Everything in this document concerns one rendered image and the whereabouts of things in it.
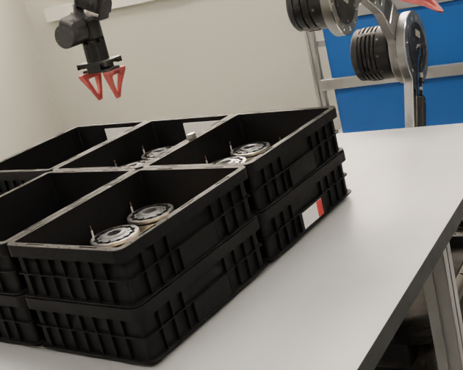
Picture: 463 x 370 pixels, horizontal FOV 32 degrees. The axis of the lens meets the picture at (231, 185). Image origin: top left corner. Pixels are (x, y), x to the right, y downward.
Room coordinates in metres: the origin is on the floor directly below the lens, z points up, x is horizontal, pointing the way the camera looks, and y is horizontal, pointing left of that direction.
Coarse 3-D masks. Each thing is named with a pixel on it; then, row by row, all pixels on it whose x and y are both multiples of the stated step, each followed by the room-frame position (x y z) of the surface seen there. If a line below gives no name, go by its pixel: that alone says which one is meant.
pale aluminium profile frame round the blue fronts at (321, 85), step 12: (312, 36) 3.77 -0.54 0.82; (312, 48) 3.77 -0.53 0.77; (312, 60) 3.78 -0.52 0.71; (312, 72) 3.78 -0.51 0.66; (432, 72) 3.45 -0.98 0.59; (444, 72) 3.42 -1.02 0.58; (456, 72) 3.39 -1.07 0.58; (324, 84) 3.73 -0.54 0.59; (336, 84) 3.70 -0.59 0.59; (348, 84) 3.67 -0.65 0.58; (360, 84) 3.64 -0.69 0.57; (372, 84) 3.61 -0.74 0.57; (324, 96) 3.77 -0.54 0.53
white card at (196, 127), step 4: (216, 120) 2.06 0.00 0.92; (184, 124) 2.13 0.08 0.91; (188, 124) 2.12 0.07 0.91; (192, 124) 2.11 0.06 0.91; (196, 124) 2.10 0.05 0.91; (200, 124) 2.10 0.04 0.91; (204, 124) 2.09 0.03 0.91; (208, 124) 2.08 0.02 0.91; (184, 128) 2.13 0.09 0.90; (188, 128) 2.12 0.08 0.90; (192, 128) 2.12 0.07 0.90; (196, 128) 2.11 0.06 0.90; (200, 128) 2.10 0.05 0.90; (204, 128) 2.09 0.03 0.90; (188, 132) 2.13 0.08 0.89; (196, 132) 2.11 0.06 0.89
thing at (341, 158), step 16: (336, 160) 1.81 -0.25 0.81; (320, 176) 1.74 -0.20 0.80; (336, 176) 1.82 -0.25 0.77; (288, 192) 1.64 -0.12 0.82; (304, 192) 1.68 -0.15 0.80; (320, 192) 1.75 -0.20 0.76; (336, 192) 1.80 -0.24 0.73; (272, 208) 1.57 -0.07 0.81; (288, 208) 1.64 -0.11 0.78; (304, 208) 1.68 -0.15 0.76; (272, 224) 1.58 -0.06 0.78; (288, 224) 1.63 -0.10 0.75; (272, 240) 1.57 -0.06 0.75; (288, 240) 1.61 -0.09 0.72; (272, 256) 1.56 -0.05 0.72
